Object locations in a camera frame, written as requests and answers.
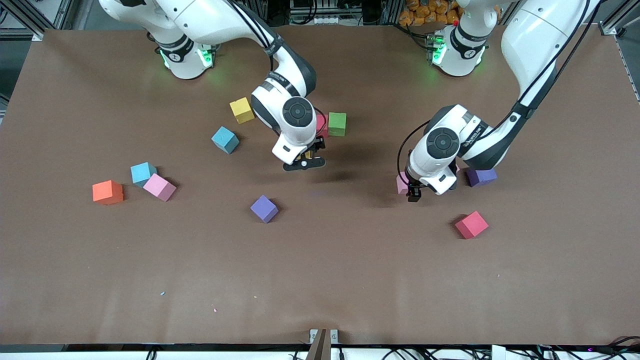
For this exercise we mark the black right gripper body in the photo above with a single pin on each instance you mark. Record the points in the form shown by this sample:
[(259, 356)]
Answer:
[(318, 144)]

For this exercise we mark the red foam cube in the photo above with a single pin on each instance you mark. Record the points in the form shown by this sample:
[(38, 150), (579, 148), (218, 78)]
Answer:
[(323, 127), (471, 224)]

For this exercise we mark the green foam cube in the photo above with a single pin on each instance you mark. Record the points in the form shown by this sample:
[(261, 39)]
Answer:
[(337, 123)]

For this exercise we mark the purple foam cube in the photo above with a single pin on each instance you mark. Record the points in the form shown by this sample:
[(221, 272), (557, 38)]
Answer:
[(264, 208), (485, 177)]

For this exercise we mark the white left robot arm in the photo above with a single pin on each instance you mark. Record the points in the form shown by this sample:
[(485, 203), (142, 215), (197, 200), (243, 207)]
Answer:
[(530, 35)]

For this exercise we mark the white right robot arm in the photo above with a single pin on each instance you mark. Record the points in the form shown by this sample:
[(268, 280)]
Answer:
[(200, 20)]

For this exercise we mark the teal foam cube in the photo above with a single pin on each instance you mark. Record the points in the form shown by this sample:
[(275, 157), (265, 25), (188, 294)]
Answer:
[(225, 139), (142, 172)]

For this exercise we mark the brown table mat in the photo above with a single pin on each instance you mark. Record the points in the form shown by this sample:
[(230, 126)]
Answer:
[(320, 260)]

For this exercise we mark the white power strip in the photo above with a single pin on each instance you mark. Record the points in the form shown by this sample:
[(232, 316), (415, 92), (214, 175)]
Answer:
[(325, 20)]

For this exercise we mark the pile of orange objects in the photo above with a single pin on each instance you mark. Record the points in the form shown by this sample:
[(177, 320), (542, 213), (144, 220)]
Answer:
[(425, 12)]

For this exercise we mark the orange foam cube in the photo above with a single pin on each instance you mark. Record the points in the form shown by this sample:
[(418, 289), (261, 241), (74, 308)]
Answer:
[(107, 192)]

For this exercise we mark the metal mount bracket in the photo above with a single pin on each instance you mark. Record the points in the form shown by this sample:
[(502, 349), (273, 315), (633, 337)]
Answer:
[(320, 345)]

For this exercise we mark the aluminium frame profile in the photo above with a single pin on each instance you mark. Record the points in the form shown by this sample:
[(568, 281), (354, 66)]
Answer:
[(25, 17), (612, 22)]

